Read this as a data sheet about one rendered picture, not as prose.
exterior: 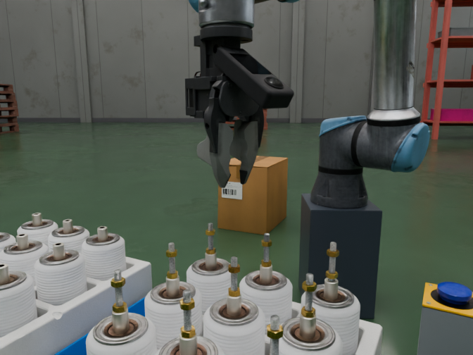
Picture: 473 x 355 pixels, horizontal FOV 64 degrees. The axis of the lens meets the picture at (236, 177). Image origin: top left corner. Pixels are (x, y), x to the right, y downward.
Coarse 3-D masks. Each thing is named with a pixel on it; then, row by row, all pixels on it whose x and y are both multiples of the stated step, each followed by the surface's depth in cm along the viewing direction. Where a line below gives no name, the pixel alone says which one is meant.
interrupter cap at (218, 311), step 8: (216, 304) 60; (224, 304) 60; (248, 304) 60; (216, 312) 58; (224, 312) 59; (248, 312) 58; (256, 312) 58; (216, 320) 56; (224, 320) 56; (232, 320) 56; (240, 320) 56; (248, 320) 56
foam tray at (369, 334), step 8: (296, 304) 74; (296, 312) 73; (360, 320) 69; (360, 328) 67; (368, 328) 66; (376, 328) 66; (360, 336) 67; (368, 336) 64; (376, 336) 64; (360, 344) 62; (368, 344) 62; (376, 344) 62; (360, 352) 60; (368, 352) 60; (376, 352) 62
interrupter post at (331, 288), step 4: (324, 280) 63; (328, 280) 62; (336, 280) 62; (324, 284) 63; (328, 284) 62; (332, 284) 62; (336, 284) 62; (324, 288) 63; (328, 288) 62; (332, 288) 62; (336, 288) 62; (324, 292) 63; (328, 292) 62; (332, 292) 62; (336, 292) 62; (324, 296) 63; (328, 296) 62; (332, 296) 62; (336, 296) 62
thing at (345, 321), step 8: (304, 296) 64; (304, 304) 62; (352, 304) 61; (320, 312) 60; (328, 312) 59; (336, 312) 59; (344, 312) 59; (352, 312) 60; (328, 320) 59; (336, 320) 59; (344, 320) 59; (352, 320) 60; (336, 328) 59; (344, 328) 59; (352, 328) 60; (344, 336) 60; (352, 336) 60; (344, 344) 60; (352, 344) 61; (344, 352) 60; (352, 352) 61
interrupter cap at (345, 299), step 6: (318, 288) 65; (342, 288) 65; (318, 294) 63; (342, 294) 63; (348, 294) 63; (318, 300) 62; (324, 300) 62; (330, 300) 62; (336, 300) 62; (342, 300) 62; (348, 300) 62; (324, 306) 60; (330, 306) 60; (336, 306) 59; (342, 306) 60
